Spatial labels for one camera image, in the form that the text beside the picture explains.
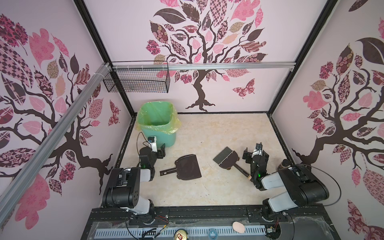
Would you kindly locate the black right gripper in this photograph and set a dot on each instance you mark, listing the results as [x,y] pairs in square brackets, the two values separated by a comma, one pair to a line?
[248,155]

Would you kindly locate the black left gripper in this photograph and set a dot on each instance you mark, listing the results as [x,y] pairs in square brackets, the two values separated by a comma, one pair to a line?
[160,152]

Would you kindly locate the dark brown hand brush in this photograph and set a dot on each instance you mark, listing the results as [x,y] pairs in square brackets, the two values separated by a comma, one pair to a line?
[227,159]

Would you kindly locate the dark brown plastic dustpan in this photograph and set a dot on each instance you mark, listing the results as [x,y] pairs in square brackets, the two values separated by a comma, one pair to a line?
[186,167]

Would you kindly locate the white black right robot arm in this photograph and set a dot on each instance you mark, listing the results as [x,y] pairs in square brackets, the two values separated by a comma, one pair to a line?
[302,187]

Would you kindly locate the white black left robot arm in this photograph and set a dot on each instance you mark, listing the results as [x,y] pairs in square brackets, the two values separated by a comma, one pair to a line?
[123,187]

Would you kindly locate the small dark bottle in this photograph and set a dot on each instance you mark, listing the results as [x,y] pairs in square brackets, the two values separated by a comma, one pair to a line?
[284,164]

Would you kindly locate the green trash bin with liner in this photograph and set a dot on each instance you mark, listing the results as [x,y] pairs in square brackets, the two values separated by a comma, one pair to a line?
[159,119]

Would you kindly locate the beige egg shaped object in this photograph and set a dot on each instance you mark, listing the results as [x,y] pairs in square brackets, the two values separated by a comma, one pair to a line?
[238,227]

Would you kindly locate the round metal tin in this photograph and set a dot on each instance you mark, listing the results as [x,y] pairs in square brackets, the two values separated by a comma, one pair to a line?
[181,234]

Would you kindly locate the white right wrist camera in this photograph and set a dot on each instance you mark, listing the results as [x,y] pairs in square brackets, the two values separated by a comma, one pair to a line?
[258,150]

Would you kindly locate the black wire mesh basket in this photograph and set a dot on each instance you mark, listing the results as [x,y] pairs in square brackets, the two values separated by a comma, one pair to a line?
[138,77]

